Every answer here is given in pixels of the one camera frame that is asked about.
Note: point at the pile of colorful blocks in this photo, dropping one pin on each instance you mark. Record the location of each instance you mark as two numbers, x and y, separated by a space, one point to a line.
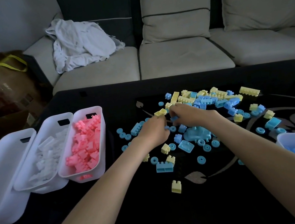
204 98

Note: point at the person's right forearm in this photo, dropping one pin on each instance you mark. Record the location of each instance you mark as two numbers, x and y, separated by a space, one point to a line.
270 165

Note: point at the grey sofa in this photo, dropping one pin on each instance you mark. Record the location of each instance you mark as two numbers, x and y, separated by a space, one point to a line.
184 58

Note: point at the person's right hand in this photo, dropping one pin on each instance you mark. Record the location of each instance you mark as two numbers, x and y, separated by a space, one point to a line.
193 114

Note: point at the dark back cushion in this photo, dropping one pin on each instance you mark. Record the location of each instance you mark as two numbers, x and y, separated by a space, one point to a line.
92 2

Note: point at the yellow bag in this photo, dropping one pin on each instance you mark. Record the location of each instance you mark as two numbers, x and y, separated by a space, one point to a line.
12 63

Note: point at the person's left forearm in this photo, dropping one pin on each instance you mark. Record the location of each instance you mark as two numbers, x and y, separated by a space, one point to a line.
99 201

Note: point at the crumpled white cloth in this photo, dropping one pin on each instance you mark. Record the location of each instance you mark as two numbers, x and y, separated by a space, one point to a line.
81 43

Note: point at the glossy brown shopping bag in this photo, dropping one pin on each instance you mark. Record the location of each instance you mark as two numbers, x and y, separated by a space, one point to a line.
9 91

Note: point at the pile of white blocks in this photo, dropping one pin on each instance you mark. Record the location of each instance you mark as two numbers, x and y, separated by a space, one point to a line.
48 159

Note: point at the black glass coffee table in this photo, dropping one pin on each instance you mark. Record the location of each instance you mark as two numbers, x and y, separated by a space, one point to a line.
148 216

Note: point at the person's left hand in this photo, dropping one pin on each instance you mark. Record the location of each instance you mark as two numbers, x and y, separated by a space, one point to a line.
152 132

